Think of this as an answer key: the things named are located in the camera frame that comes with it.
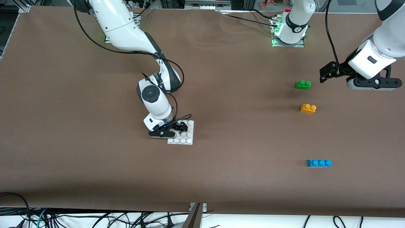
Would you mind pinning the blue three-stud block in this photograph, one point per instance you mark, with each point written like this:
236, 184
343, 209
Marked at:
318, 163

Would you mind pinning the dark slanted beam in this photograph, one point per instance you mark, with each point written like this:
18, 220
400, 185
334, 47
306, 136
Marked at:
193, 220

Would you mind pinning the silver corner bracket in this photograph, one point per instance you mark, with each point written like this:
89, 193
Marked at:
24, 9

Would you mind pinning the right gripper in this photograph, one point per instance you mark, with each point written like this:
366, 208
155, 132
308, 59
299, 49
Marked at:
176, 125

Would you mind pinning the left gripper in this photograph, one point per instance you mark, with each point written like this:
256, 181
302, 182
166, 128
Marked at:
342, 70

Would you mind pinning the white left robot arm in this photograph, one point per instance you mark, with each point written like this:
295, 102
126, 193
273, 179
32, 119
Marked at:
389, 34

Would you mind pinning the white power strip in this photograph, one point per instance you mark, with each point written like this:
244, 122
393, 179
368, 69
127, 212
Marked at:
204, 7

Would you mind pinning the green two-stud block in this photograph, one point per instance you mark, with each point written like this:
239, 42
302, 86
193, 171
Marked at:
302, 85

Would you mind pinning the brown table cover sheet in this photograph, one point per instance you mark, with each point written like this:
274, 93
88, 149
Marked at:
190, 174

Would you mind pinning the yellow two-stud block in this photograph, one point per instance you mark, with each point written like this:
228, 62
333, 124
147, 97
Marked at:
307, 109

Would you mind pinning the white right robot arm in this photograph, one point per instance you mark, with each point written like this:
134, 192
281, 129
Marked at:
120, 28

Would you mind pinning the silver metal clamp bracket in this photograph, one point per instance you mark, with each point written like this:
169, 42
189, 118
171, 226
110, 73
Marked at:
204, 206

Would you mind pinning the white studded base plate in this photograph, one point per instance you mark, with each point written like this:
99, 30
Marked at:
185, 139

